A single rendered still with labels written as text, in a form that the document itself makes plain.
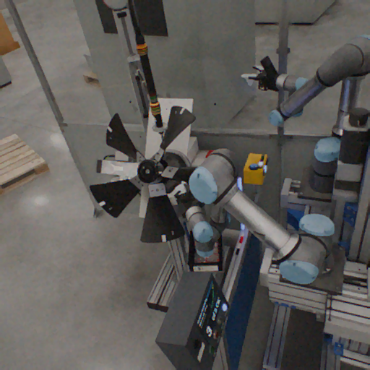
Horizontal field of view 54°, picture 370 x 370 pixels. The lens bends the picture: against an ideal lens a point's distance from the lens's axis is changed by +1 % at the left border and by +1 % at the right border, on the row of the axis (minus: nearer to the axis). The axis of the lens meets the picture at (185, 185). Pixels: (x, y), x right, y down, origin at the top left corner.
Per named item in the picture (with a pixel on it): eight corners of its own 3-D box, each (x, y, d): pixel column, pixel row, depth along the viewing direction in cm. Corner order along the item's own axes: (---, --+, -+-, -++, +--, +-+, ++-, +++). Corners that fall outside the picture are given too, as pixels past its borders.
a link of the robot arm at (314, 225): (336, 240, 136) (340, 214, 127) (324, 266, 128) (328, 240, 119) (303, 230, 142) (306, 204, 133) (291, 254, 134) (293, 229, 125)
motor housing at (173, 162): (149, 191, 205) (139, 191, 193) (153, 151, 204) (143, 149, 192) (187, 196, 197) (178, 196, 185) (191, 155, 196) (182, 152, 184)
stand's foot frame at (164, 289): (178, 243, 299) (177, 236, 294) (230, 252, 283) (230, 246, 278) (148, 308, 256) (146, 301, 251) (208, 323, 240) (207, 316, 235)
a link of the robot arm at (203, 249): (221, 243, 158) (219, 225, 151) (208, 261, 151) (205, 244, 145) (206, 237, 162) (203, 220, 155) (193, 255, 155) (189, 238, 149)
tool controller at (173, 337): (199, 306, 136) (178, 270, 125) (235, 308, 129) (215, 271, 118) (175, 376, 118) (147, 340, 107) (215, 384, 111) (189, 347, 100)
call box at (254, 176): (250, 168, 205) (249, 152, 199) (267, 169, 202) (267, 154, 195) (243, 185, 194) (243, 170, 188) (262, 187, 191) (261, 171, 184)
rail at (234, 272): (255, 195, 214) (255, 185, 209) (261, 196, 213) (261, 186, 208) (213, 335, 152) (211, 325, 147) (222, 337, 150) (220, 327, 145)
